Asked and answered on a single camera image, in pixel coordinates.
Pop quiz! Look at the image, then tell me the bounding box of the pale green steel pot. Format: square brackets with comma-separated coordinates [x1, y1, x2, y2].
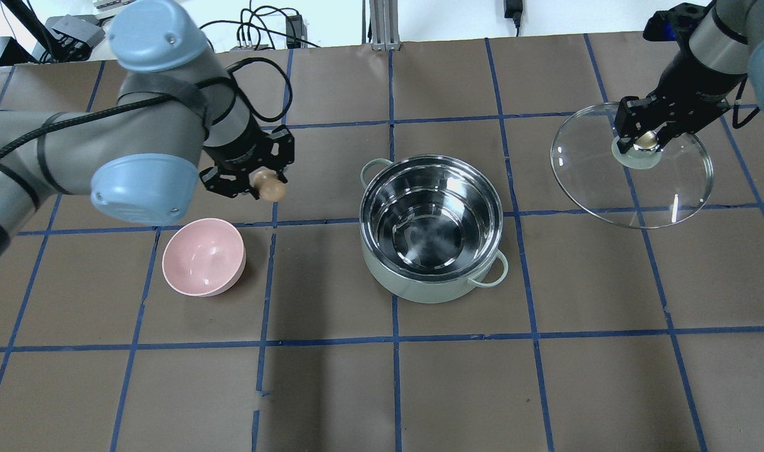
[358, 154, 510, 304]

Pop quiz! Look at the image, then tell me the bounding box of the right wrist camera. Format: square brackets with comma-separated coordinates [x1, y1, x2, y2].
[642, 3, 711, 42]

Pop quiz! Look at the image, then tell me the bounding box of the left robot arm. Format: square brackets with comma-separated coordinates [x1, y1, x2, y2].
[0, 1, 295, 258]

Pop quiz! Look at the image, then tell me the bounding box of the aluminium frame post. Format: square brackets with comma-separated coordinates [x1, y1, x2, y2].
[368, 0, 401, 51]

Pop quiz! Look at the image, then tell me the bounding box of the pink bowl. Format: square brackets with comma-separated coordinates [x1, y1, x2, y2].
[161, 218, 247, 298]

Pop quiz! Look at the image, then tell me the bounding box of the black monitor stand base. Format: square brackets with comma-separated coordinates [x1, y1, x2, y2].
[0, 36, 33, 68]

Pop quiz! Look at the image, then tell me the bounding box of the brown egg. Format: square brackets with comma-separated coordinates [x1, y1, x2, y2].
[250, 169, 286, 203]

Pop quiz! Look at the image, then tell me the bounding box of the black power adapter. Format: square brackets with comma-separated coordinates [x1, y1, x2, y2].
[285, 14, 305, 49]

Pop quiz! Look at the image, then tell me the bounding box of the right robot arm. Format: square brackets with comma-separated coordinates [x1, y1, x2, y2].
[615, 1, 764, 154]

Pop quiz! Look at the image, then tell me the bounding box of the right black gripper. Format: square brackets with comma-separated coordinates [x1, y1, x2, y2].
[615, 63, 731, 154]

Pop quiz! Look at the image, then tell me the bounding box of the grey usb hub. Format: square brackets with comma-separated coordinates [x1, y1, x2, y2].
[44, 15, 105, 63]

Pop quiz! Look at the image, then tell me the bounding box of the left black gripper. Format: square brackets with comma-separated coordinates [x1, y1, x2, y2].
[199, 125, 295, 200]

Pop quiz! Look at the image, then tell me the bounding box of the glass pot lid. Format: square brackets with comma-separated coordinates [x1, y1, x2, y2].
[550, 102, 714, 230]

